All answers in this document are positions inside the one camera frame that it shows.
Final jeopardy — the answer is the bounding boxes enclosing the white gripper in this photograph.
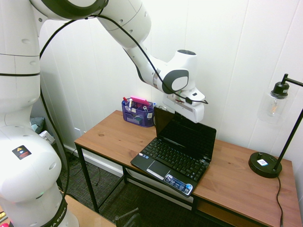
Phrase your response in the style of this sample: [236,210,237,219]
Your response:
[162,93,205,124]

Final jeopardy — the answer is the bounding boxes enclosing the black laptop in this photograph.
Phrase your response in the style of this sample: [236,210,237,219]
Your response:
[130,106,217,198]

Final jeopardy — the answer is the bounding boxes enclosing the light wooden robot base board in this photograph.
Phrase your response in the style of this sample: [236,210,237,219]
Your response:
[62,195,116,227]

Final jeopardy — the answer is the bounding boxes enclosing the pink sticky note pad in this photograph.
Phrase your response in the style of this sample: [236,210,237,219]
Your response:
[130,95,151,106]

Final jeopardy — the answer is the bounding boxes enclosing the purple mesh desk organizer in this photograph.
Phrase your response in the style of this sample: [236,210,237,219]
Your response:
[121,96,157,128]

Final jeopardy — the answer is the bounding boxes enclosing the black desk lamp glass shade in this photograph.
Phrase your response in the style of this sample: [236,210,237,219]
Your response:
[248,73,303,179]

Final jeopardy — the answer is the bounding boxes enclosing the black metal clamp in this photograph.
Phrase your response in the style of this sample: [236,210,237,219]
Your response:
[113,207,142,227]

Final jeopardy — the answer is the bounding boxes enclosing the silver foil bundle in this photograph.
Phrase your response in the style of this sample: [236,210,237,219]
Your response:
[39,130,56,145]

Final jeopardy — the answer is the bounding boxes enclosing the grey board panel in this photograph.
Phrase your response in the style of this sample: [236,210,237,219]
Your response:
[30,101,71,171]

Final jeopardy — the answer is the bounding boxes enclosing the teal cushion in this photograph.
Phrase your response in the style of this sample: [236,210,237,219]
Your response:
[30,116,46,133]

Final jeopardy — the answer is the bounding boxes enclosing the wooden desk black metal frame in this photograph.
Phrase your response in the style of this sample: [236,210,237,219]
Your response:
[74,110,296,227]

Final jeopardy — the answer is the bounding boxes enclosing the black floor cable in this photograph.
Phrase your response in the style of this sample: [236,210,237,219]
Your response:
[64,151,102,187]

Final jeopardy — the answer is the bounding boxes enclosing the black lamp power cable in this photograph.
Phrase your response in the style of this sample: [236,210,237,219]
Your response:
[275,176,285,227]

